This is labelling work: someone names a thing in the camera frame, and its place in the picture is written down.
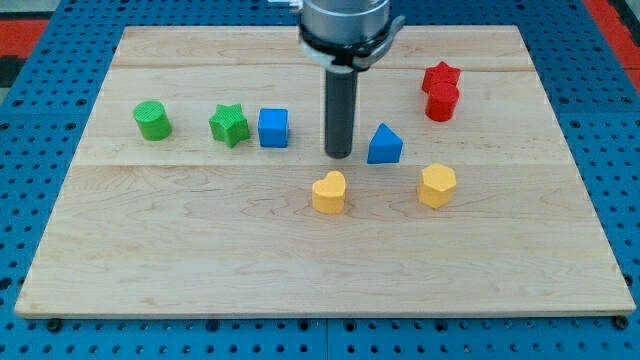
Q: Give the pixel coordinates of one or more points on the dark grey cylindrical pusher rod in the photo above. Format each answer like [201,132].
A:
[340,104]

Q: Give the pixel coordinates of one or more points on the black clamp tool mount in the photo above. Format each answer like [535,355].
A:
[355,57]

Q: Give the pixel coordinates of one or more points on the blue triangle block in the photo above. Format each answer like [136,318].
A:
[385,146]

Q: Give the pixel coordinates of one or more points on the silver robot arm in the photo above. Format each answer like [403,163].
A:
[346,38]

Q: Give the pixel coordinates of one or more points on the blue cube block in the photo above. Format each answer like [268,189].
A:
[273,127]

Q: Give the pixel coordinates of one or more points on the red star block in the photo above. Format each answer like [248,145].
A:
[440,73]

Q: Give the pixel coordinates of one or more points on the red cylinder block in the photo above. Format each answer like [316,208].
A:
[442,101]

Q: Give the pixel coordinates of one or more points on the yellow heart block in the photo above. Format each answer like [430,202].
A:
[329,193]

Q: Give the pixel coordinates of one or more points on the green star block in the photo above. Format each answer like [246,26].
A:
[229,125]

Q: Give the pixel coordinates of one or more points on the yellow hexagon block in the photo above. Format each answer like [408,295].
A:
[436,186]

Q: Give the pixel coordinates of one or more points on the wooden board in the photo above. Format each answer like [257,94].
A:
[200,188]

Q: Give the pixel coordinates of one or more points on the green cylinder block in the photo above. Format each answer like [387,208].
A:
[152,120]

